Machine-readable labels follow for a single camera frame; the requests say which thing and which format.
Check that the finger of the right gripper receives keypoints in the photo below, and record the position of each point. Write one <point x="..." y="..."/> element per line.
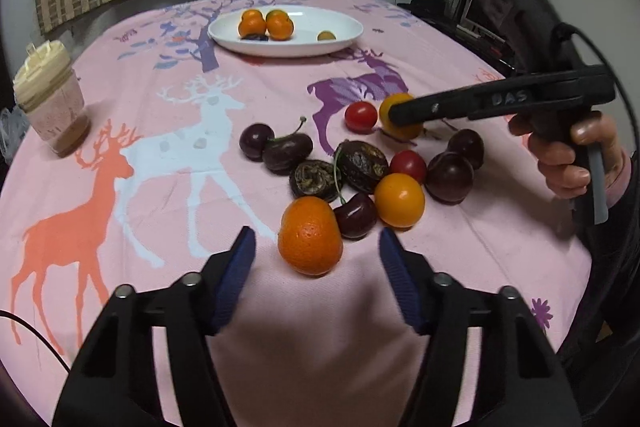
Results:
<point x="453" y="104"/>

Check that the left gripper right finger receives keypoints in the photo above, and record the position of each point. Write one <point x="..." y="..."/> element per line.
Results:
<point x="520" y="381"/>

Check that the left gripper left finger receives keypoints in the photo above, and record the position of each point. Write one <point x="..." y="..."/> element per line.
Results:
<point x="112" y="381"/>

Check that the yellow tomato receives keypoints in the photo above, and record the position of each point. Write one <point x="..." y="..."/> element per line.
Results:
<point x="394" y="122"/>

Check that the red cherry tomato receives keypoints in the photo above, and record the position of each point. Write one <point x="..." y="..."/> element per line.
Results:
<point x="410" y="163"/>
<point x="361" y="117"/>

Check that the yellow-orange tomato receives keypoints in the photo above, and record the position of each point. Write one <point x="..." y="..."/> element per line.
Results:
<point x="400" y="200"/>

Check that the yellow-green small fruit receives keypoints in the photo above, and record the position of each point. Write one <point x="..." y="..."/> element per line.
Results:
<point x="326" y="36"/>

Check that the dark cherry with stem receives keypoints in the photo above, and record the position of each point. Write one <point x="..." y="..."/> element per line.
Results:
<point x="284" y="154"/>

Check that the rough-skinned orange mandarin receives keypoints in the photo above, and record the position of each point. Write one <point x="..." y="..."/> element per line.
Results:
<point x="309" y="240"/>

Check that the small yellow kumquat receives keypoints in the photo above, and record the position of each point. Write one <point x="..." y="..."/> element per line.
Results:
<point x="275" y="13"/>

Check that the dark dried fruit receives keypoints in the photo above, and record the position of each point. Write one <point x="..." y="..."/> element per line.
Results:
<point x="255" y="37"/>

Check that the orange mandarin with green navel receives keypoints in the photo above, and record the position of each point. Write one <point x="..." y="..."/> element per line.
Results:
<point x="280" y="28"/>

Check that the dark cherry round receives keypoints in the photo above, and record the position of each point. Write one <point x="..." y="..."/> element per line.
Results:
<point x="254" y="139"/>

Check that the person's right hand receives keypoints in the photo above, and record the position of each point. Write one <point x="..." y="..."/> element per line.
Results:
<point x="557" y="161"/>

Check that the white oval plate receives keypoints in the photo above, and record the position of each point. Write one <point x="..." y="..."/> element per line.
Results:
<point x="308" y="22"/>

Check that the pink deer-print tablecloth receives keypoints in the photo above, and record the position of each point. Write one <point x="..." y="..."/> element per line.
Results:
<point x="161" y="183"/>

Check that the jar with cream lid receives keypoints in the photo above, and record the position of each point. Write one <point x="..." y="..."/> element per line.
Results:
<point x="47" y="89"/>

